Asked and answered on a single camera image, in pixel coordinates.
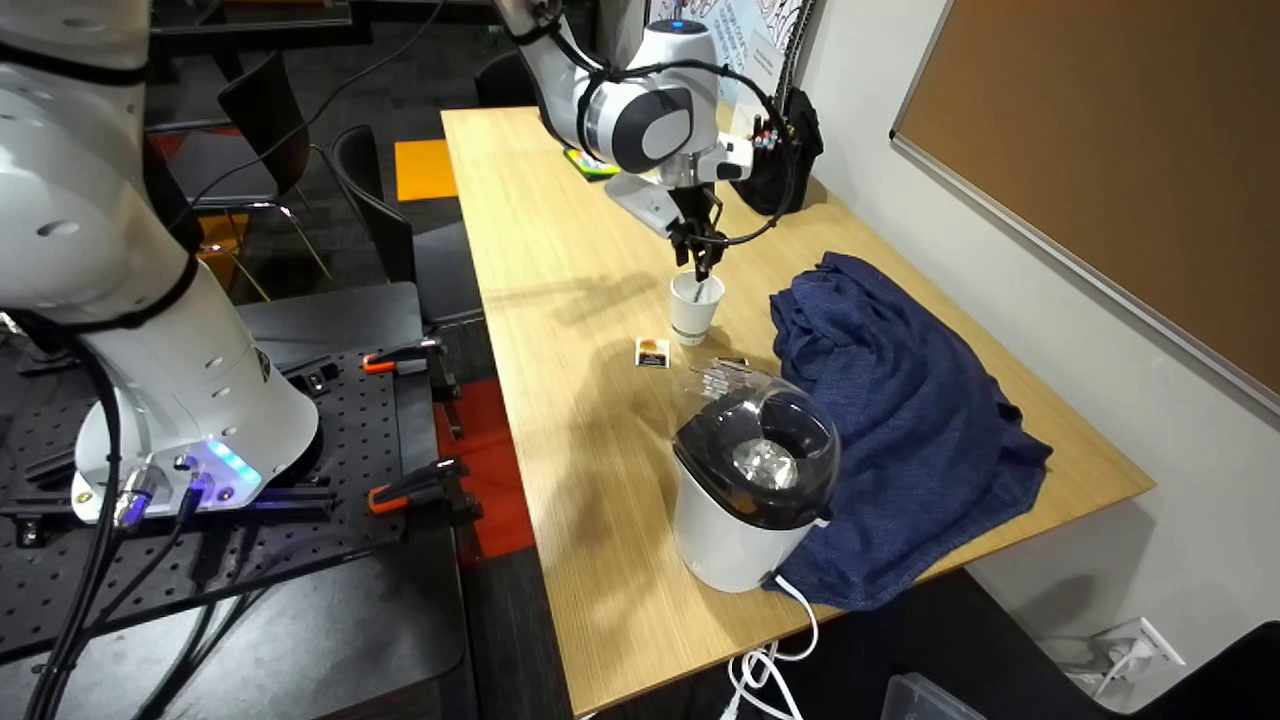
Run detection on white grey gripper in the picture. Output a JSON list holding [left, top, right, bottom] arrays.
[[581, 62, 753, 280]]

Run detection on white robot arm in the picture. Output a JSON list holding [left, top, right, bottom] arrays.
[[0, 0, 753, 525]]

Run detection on white paper cup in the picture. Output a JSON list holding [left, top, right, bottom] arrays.
[[668, 274, 724, 344]]

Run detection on black pen holder with markers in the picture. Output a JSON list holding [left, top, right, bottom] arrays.
[[736, 89, 824, 218]]

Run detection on small orange white packet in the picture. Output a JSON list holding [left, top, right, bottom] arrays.
[[632, 337, 668, 369]]

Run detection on green yellow crayon box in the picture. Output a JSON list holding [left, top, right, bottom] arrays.
[[563, 147, 618, 184]]

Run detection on whiteboard with drawings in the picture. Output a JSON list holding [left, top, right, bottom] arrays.
[[645, 0, 821, 96]]

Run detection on white black popcorn machine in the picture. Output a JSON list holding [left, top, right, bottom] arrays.
[[671, 365, 841, 592]]

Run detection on orange paper sheet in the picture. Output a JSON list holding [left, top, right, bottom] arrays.
[[390, 140, 456, 206]]

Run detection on orange black clamp upper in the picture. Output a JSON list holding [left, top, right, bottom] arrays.
[[359, 342, 438, 376]]

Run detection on orange black clamp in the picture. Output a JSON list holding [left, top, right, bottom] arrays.
[[362, 458, 481, 520], [359, 342, 438, 376]]

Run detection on dark blue cloth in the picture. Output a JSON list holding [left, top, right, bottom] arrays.
[[766, 253, 1050, 612]]

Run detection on black office chair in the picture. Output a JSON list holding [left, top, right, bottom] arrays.
[[325, 123, 464, 280]]

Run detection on orange black clamp lower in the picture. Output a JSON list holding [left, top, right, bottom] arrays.
[[362, 458, 481, 520]]

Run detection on brown cork board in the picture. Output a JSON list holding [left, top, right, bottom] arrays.
[[892, 0, 1280, 422]]

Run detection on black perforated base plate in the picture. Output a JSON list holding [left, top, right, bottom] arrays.
[[0, 352, 424, 659]]

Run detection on white power cable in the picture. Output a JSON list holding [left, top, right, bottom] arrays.
[[720, 572, 824, 720]]

